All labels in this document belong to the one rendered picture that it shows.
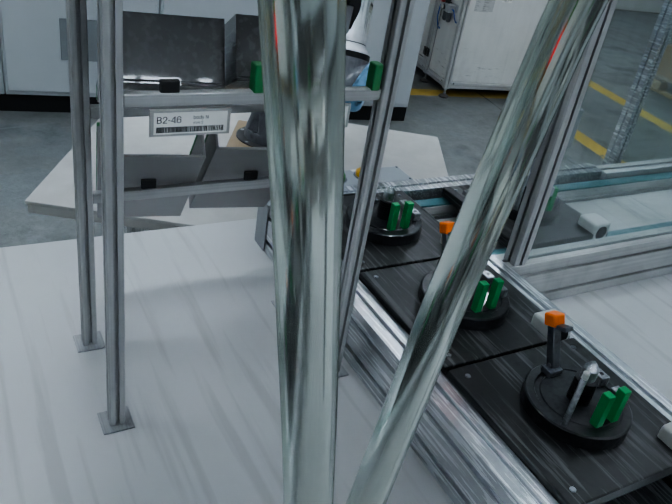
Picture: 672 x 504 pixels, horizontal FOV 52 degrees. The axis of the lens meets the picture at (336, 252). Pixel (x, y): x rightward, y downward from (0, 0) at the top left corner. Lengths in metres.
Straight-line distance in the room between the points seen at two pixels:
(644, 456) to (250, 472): 0.49
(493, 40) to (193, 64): 4.71
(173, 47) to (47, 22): 3.28
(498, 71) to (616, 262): 4.15
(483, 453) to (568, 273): 0.59
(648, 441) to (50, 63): 3.63
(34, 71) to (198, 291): 3.03
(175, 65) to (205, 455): 0.48
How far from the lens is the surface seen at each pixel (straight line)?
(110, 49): 0.72
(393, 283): 1.11
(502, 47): 5.49
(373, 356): 1.03
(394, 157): 1.85
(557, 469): 0.89
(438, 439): 0.94
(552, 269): 1.36
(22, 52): 4.11
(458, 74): 5.38
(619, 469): 0.93
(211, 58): 0.80
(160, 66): 0.79
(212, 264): 1.29
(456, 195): 1.45
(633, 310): 1.48
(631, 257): 1.52
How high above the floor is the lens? 1.56
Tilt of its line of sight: 31 degrees down
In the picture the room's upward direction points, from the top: 10 degrees clockwise
